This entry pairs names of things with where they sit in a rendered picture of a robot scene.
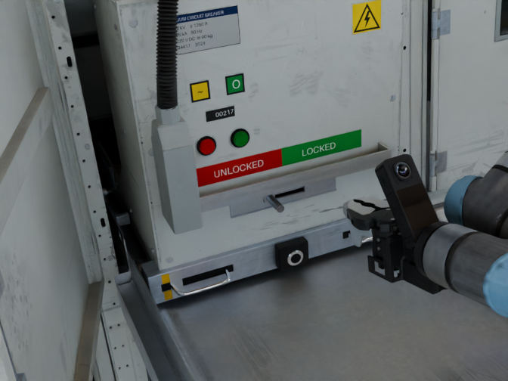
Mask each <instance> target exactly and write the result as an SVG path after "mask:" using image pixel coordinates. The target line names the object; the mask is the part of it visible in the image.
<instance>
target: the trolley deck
mask: <svg viewBox="0 0 508 381"><path fill-rule="evenodd" d="M372 242H373V241H369V242H366V243H362V244H361V246H359V247H358V246H356V245H354V246H349V247H346V248H343V249H339V250H336V251H333V252H329V253H326V254H323V255H320V256H315V257H313V258H310V259H309V263H308V264H304V265H300V266H298V267H294V268H291V269H287V270H285V271H280V270H279V269H278V268H275V269H272V270H270V271H265V272H262V273H260V274H255V275H253V276H249V277H245V278H242V279H239V280H235V281H232V282H229V283H227V284H225V285H222V286H219V287H216V288H212V289H210V290H205V291H202V292H200V293H195V294H192V295H189V296H182V297H178V298H176V299H171V300H169V301H165V303H166V305H167V307H168V309H169V310H170V312H171V314H172V316H173V318H174V319H175V322H176V324H177V325H178V327H179V329H180V331H181V333H182V335H183V337H184V338H185V340H186V342H187V344H188V345H189V347H190V350H191V351H192V353H193V355H194V357H195V358H196V360H197V363H198V364H199V366H200V368H201V370H202V372H203V373H204V375H205V377H206V379H207V381H508V317H504V316H502V315H500V314H498V313H497V312H495V311H494V310H492V309H491V308H489V307H487V306H484V305H482V304H480V303H478V302H476V301H474V300H471V299H469V298H467V297H465V296H463V295H460V294H459V293H455V292H453V291H451V290H442V291H441V292H439V293H436V294H433V295H432V294H431V293H428V292H426V291H425V290H422V289H420V288H419V287H416V286H414V285H413V284H411V283H408V282H407V281H405V280H400V281H397V282H394V283H390V282H388V281H387V280H384V279H382V278H381V277H379V276H377V275H375V274H373V273H371V272H369V269H368V258H367V256H368V255H370V256H373V250H372ZM116 286H117V290H118V294H119V300H120V305H121V309H122V313H123V314H124V317H125V319H126V322H127V324H128V326H129V329H130V331H131V333H132V336H133V338H134V340H135V343H136V345H137V347H138V350H139V352H140V354H141V357H142V359H143V362H144V364H145V367H146V368H147V372H148V373H149V375H150V378H151V381H178V380H177V378H176V376H175V374H174V372H173V370H172V368H171V366H170V364H169V361H168V359H167V357H166V355H165V353H164V351H163V349H162V347H161V345H160V342H159V340H158V339H157V337H156V334H155V332H154V331H153V328H152V326H151V324H150V322H149V320H148V318H147V315H146V314H145V312H144V309H143V307H142V305H141V303H140V301H139V299H138V297H137V295H136V293H135V290H134V288H133V286H132V284H131V282H130V283H125V284H123V285H118V284H117V285H116Z"/></svg>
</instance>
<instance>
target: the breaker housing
mask: <svg viewBox="0 0 508 381"><path fill-rule="evenodd" d="M148 1H153V0H92V4H93V9H94V17H95V21H96V26H97V31H98V38H99V42H100V47H101V55H102V60H103V65H104V72H105V76H106V81H107V89H108V94H109V98H110V106H111V110H112V115H113V123H114V128H115V132H116V140H117V144H118V149H119V157H120V162H121V166H122V167H121V173H120V176H119V173H118V172H117V170H116V168H115V167H114V165H113V163H112V161H111V160H110V158H109V156H108V155H107V152H106V150H105V149H104V147H103V145H102V143H101V142H100V140H99V138H98V143H99V145H100V146H101V148H102V150H103V152H104V153H105V155H106V157H107V159H108V160H109V162H110V165H111V166H112V169H113V177H114V181H115V185H116V190H115V191H116V193H117V195H118V197H119V199H120V201H121V203H122V205H123V206H124V208H125V210H126V212H127V213H128V214H129V218H130V219H131V221H132V224H133V225H134V227H135V230H136V231H137V233H138V235H139V237H140V238H141V241H142V243H143V244H144V247H145V248H146V250H147V252H148V254H149V256H150V258H151V260H152V261H153V260H154V261H155V263H156V265H157V267H158V269H159V270H161V267H160V258H159V253H158V248H157V242H156V234H155V229H154V223H153V215H152V210H151V205H150V196H149V191H148V186H147V177H146V172H145V168H144V158H143V153H142V149H141V139H140V135H139V130H138V121H137V116H136V111H135V102H134V97H133V92H132V84H131V78H130V73H129V65H128V59H127V54H126V49H125V41H124V35H123V31H122V22H121V17H120V12H119V6H120V5H129V4H134V3H139V2H148ZM404 3H405V0H404ZM403 50H404V12H403V36H402V61H401V98H402V74H403ZM400 145H401V109H400V134H399V156H400ZM303 190H304V189H303V188H300V189H296V190H292V191H288V192H285V193H282V194H277V195H275V198H277V197H282V196H286V195H289V194H294V193H297V192H300V191H303Z"/></svg>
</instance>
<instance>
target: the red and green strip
mask: <svg viewBox="0 0 508 381"><path fill-rule="evenodd" d="M357 147H361V129H360V130H356V131H353V132H347V133H344V134H341V135H334V136H331V137H328V138H322V139H318V140H315V141H309V142H306V143H303V144H297V145H293V146H290V147H285V148H281V149H277V150H272V151H268V152H265V153H259V154H256V155H252V156H247V157H243V158H239V159H236V160H231V161H227V162H223V163H218V164H215V165H211V166H206V167H202V168H198V169H196V171H197V182H198V187H202V186H206V185H209V184H214V183H218V182H221V181H227V180H230V179H233V178H239V177H242V176H245V175H251V174H254V173H257V172H263V171H266V170H269V169H275V168H278V167H281V166H287V165H290V164H294V163H299V162H302V161H306V160H311V159H314V158H318V157H321V156H326V155H330V154H333V153H338V152H342V151H345V150H351V149H354V148H357Z"/></svg>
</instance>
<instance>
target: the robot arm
mask: <svg viewBox="0 0 508 381"><path fill-rule="evenodd" d="M375 173H376V176H377V178H378V180H379V183H380V185H381V188H382V189H383V193H384V194H385V196H386V199H384V200H381V199H367V198H355V199H353V200H349V201H347V202H346V203H344V204H343V212H344V214H345V217H346V218H347V219H348V225H349V229H350V232H351V236H352V242H353V244H354V245H356V246H358V247H359V246H361V244H362V240H363V238H364V236H365V237H373V242H372V250H373V256H370V255H368V256H367V258H368V269H369V272H371V273H373V274H375V275H377V276H379V277H381V278H382V279H384V280H387V281H388V282H390V283H394V282H397V281H400V280H405V281H407V282H408V283H411V284H413V285H414V286H416V287H419V288H420V289H422V290H425V291H426V292H428V293H431V294H432V295H433V294H436V293H439V292H441V291H442V290H451V291H453V292H455V293H459V294H460V295H463V296H465V297H467V298H469V299H471V300H474V301H476V302H478V303H480V304H482V305H484V306H487V307H489V308H491V309H492V310H494V311H495V312H497V313H498V314H500V315H502V316H504V317H506V318H508V149H507V151H506V152H505V153H504V154H503V156H502V157H501V158H500V159H499V160H498V161H497V162H496V163H495V164H494V166H493V167H492V168H491V169H490V170H489V171H488V172H487V174H486V175H485V176H484V177H482V176H475V175H466V176H464V177H463V178H461V179H458V180H456V181H455V182H454V183H453V184H452V185H451V187H450V188H449V190H448V192H447V194H446V196H445V199H444V214H445V217H446V219H447V220H448V222H449V223H448V222H446V221H439V219H438V216H437V214H436V212H435V210H434V207H433V205H432V202H431V200H430V199H429V195H428V194H427V191H426V189H425V186H424V184H423V181H422V179H421V177H420V174H419V172H418V170H417V168H416V165H415V163H414V160H413V158H412V156H411V155H409V154H402V155H400V156H395V157H392V158H389V159H387V160H384V161H383V162H381V163H380V164H379V165H378V166H377V167H376V168H375ZM374 261H375V262H378V266H379V268H381V269H385V275H383V274H381V273H379V272H377V271H375V262H374ZM398 270H399V273H397V274H398V276H397V277H394V271H398Z"/></svg>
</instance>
